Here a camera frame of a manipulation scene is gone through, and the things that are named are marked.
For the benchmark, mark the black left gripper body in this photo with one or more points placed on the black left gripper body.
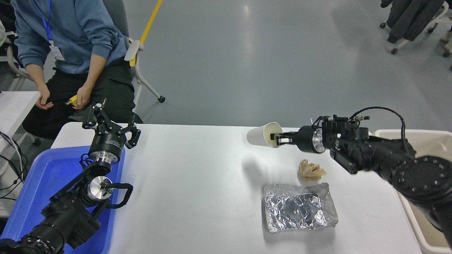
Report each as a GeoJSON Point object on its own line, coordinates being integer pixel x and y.
{"type": "Point", "coordinates": [107, 143]}

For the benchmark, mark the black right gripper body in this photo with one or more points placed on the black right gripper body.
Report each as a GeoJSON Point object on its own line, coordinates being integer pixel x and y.
{"type": "Point", "coordinates": [305, 139]}

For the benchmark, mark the white paper cup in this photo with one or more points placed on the white paper cup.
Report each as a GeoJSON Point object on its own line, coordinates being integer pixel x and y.
{"type": "Point", "coordinates": [259, 135]}

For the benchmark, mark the small yellow object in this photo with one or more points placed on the small yellow object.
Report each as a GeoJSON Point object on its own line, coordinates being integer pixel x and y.
{"type": "Point", "coordinates": [71, 100]}

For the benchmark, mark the person's left forearm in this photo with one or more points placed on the person's left forearm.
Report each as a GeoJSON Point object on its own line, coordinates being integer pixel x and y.
{"type": "Point", "coordinates": [94, 72]}

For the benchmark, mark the person's right forearm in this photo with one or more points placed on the person's right forearm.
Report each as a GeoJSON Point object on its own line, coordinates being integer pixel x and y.
{"type": "Point", "coordinates": [35, 74]}

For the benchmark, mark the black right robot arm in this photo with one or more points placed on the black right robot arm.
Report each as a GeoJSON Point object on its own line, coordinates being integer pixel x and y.
{"type": "Point", "coordinates": [385, 155]}

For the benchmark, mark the crumpled tan paper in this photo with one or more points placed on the crumpled tan paper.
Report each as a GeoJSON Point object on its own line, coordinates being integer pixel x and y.
{"type": "Point", "coordinates": [310, 171]}

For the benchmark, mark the person's left hand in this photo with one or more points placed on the person's left hand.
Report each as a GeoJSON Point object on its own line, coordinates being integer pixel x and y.
{"type": "Point", "coordinates": [84, 96]}

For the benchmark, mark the person's right hand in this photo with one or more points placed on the person's right hand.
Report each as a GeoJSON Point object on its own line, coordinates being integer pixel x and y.
{"type": "Point", "coordinates": [45, 98]}

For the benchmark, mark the silver foil tray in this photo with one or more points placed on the silver foil tray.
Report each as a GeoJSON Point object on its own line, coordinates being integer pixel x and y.
{"type": "Point", "coordinates": [298, 208]}

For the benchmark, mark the blue plastic tray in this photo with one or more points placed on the blue plastic tray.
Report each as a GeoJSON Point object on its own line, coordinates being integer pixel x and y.
{"type": "Point", "coordinates": [42, 176]}

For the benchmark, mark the grey chair with white armrest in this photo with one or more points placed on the grey chair with white armrest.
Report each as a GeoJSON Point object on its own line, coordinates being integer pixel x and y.
{"type": "Point", "coordinates": [136, 53]}

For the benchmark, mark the white side table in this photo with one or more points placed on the white side table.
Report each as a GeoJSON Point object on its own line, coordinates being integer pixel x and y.
{"type": "Point", "coordinates": [16, 106]}

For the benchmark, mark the person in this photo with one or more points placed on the person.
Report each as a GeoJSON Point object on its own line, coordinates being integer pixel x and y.
{"type": "Point", "coordinates": [77, 31]}

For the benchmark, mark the large pale bin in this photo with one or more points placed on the large pale bin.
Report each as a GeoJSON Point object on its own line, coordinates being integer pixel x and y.
{"type": "Point", "coordinates": [429, 141]}

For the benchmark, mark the dark coat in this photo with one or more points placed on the dark coat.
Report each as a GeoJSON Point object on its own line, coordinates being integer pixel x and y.
{"type": "Point", "coordinates": [411, 17]}

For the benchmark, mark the white wheeled chair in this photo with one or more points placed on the white wheeled chair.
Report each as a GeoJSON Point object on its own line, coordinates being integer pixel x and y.
{"type": "Point", "coordinates": [438, 21]}

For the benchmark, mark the white chair frame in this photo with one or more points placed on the white chair frame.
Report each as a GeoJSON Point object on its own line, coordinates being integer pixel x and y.
{"type": "Point", "coordinates": [12, 67]}

